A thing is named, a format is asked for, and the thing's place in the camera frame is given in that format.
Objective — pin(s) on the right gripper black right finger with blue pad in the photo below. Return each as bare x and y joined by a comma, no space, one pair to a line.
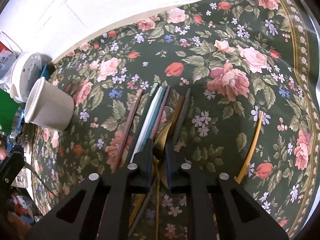
219,208

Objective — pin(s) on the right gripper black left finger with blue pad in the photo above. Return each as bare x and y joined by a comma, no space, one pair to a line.
98,208

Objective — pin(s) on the yellow bamboo chopstick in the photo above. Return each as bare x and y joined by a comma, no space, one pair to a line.
245,166

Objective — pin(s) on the white ceramic utensil cup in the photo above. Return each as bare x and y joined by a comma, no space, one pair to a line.
48,106

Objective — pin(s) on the silver metal chopstick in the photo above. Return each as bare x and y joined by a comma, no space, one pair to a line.
147,123

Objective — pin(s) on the silver fork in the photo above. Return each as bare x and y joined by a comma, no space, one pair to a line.
127,129

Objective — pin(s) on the teal metal chopstick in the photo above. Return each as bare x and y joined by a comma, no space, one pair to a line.
155,114

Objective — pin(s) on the dark reddish chopstick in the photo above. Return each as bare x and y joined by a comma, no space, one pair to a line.
160,112

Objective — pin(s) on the brown wooden chopstick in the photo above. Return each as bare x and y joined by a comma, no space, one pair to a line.
181,117

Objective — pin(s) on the green box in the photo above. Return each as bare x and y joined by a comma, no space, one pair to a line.
8,109

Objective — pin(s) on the white perforated lid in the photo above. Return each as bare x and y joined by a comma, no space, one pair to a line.
26,71

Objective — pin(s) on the floral dark green tablecloth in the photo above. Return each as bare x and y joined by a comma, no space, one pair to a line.
238,57

